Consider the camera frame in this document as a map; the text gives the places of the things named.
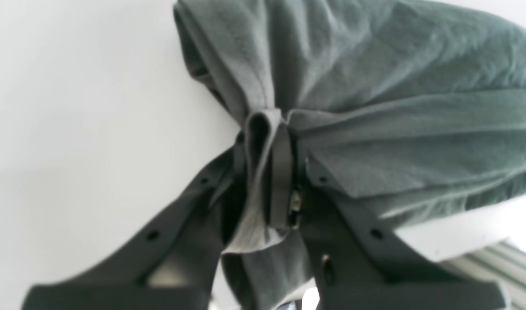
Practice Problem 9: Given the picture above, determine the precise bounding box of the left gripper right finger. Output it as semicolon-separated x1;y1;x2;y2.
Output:
269;125;510;310

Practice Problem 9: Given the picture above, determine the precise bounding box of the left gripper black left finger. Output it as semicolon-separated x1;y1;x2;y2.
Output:
22;133;246;310

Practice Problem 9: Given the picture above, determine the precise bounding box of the dark grey T-shirt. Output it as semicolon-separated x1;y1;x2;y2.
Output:
174;0;526;310

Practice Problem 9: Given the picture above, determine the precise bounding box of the aluminium frame rail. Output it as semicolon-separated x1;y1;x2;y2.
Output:
440;242;526;310

